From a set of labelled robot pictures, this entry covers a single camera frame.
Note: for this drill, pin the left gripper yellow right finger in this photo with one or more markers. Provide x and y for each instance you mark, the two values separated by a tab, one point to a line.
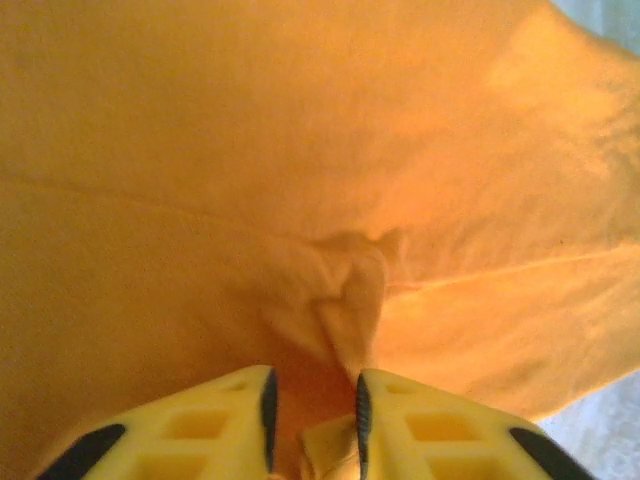
450	445

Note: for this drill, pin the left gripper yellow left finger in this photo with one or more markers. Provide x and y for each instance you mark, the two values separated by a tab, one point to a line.
200	450

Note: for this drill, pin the orange t-shirt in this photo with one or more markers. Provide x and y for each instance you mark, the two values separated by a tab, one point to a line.
250	175

